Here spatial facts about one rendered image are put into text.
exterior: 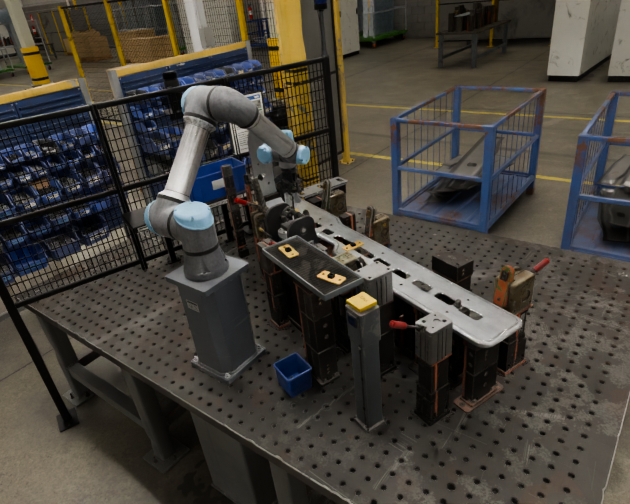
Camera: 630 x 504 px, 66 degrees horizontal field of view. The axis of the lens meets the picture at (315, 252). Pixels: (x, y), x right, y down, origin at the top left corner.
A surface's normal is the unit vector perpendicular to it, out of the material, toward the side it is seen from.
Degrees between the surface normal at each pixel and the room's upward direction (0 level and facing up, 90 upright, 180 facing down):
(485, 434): 0
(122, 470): 0
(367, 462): 0
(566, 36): 90
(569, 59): 90
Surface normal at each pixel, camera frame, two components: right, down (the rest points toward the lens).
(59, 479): -0.11, -0.87
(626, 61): -0.59, 0.45
